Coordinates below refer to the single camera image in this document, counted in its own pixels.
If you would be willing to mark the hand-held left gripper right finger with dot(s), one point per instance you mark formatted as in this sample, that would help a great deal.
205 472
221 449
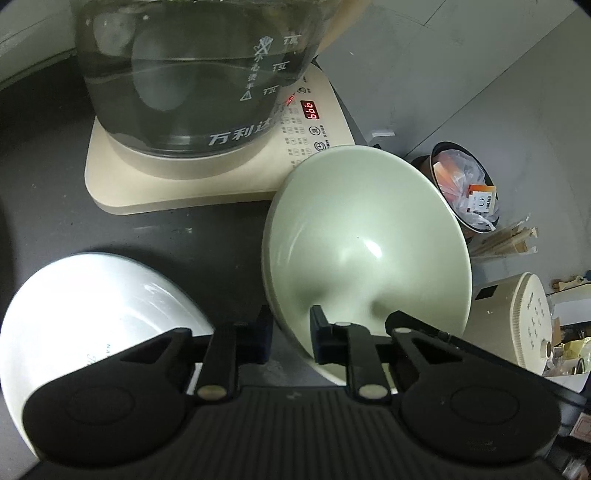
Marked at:
319 339

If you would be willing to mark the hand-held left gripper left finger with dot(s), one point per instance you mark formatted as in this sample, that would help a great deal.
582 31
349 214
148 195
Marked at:
261 334

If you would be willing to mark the pale green bowl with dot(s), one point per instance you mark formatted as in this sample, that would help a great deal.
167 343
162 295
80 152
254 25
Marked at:
360 221

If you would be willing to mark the white bowl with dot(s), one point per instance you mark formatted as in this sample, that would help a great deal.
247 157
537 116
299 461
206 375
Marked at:
92 300

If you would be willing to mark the beige kettle base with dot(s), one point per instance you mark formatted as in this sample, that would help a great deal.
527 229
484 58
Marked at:
161 184

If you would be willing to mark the dark brown pot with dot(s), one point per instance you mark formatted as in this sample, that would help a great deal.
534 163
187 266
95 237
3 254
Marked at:
461 221

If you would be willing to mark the cream round appliance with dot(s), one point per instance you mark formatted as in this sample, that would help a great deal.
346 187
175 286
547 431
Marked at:
517 323

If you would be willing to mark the bundle of wooden sticks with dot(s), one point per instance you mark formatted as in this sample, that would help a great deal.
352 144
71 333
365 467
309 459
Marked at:
503 240

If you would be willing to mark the bag of packets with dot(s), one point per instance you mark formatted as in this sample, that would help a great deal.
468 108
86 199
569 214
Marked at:
461 175

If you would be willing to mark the white wall socket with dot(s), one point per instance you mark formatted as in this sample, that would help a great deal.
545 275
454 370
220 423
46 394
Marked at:
383 133

